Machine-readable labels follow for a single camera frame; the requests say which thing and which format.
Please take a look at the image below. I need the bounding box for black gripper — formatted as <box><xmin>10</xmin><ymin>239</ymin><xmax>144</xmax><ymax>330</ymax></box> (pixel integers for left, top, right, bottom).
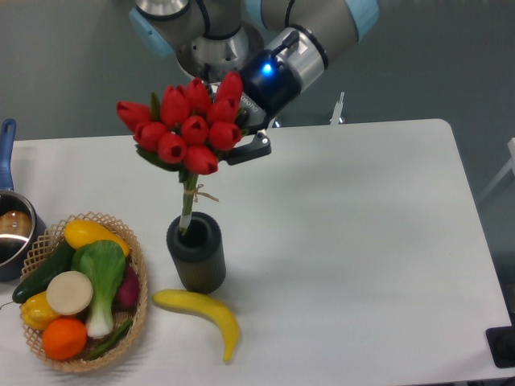
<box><xmin>225</xmin><ymin>50</ymin><xmax>301</xmax><ymax>166</ymax></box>

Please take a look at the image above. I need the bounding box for red tulip bouquet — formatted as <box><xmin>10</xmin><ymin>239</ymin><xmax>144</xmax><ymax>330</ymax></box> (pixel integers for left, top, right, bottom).
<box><xmin>116</xmin><ymin>72</ymin><xmax>246</xmax><ymax>235</ymax></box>

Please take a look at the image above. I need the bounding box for yellow banana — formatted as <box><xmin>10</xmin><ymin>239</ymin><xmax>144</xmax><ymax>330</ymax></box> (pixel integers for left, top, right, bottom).
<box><xmin>151</xmin><ymin>289</ymin><xmax>240</xmax><ymax>363</ymax></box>

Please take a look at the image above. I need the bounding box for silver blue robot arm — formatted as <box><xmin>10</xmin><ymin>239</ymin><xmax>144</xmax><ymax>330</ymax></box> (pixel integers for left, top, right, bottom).
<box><xmin>129</xmin><ymin>1</ymin><xmax>379</xmax><ymax>165</ymax></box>

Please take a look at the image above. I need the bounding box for dark ribbed vase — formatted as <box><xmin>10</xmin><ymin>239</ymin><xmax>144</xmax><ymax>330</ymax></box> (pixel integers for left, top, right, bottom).
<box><xmin>166</xmin><ymin>211</ymin><xmax>226</xmax><ymax>294</ymax></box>

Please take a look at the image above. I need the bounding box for green bok choy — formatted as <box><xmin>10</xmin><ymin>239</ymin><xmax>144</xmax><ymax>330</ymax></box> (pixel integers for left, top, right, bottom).
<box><xmin>72</xmin><ymin>240</ymin><xmax>126</xmax><ymax>339</ymax></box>

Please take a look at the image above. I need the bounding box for yellow squash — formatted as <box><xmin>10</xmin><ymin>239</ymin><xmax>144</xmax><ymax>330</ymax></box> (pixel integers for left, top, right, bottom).
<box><xmin>64</xmin><ymin>220</ymin><xmax>130</xmax><ymax>257</ymax></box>

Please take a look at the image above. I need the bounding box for purple sweet potato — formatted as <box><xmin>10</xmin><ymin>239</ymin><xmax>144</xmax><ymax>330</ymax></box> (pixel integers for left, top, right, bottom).
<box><xmin>115</xmin><ymin>265</ymin><xmax>140</xmax><ymax>309</ymax></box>

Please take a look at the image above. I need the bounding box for green chili pepper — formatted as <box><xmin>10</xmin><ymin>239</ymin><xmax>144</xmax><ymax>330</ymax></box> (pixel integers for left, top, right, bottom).
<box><xmin>86</xmin><ymin>319</ymin><xmax>133</xmax><ymax>360</ymax></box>

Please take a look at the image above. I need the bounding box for woven wicker basket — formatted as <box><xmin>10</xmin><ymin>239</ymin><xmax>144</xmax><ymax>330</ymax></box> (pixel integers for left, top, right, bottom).
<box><xmin>21</xmin><ymin>212</ymin><xmax>148</xmax><ymax>373</ymax></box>

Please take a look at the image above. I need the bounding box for dark green cucumber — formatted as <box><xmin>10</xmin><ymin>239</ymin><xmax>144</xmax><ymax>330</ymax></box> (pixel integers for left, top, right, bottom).
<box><xmin>12</xmin><ymin>240</ymin><xmax>75</xmax><ymax>304</ymax></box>

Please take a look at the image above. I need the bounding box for beige round bun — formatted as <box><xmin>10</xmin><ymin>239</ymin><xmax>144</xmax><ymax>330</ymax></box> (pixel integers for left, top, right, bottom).
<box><xmin>46</xmin><ymin>271</ymin><xmax>93</xmax><ymax>316</ymax></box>

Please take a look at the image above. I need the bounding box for white furniture leg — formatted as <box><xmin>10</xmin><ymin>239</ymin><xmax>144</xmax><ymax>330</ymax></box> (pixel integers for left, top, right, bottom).
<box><xmin>489</xmin><ymin>138</ymin><xmax>515</xmax><ymax>189</ymax></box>

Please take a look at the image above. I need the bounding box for orange fruit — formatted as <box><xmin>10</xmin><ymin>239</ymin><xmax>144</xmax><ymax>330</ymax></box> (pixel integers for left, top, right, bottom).
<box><xmin>43</xmin><ymin>318</ymin><xmax>88</xmax><ymax>360</ymax></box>

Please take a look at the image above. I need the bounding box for yellow bell pepper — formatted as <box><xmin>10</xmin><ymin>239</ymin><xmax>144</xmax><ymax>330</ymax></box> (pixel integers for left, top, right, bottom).
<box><xmin>20</xmin><ymin>291</ymin><xmax>60</xmax><ymax>331</ymax></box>

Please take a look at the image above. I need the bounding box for black device at edge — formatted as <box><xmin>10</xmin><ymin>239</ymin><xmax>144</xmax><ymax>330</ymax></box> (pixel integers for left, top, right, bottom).
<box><xmin>485</xmin><ymin>326</ymin><xmax>514</xmax><ymax>368</ymax></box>

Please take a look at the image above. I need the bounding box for white metal base frame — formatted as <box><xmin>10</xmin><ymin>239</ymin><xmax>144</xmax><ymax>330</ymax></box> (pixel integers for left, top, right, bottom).
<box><xmin>267</xmin><ymin>91</ymin><xmax>346</xmax><ymax>129</ymax></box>

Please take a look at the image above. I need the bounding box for blue handled saucepan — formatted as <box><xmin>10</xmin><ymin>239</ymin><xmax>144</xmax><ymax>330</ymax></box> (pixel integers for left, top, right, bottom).
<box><xmin>1</xmin><ymin>118</ymin><xmax>46</xmax><ymax>281</ymax></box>

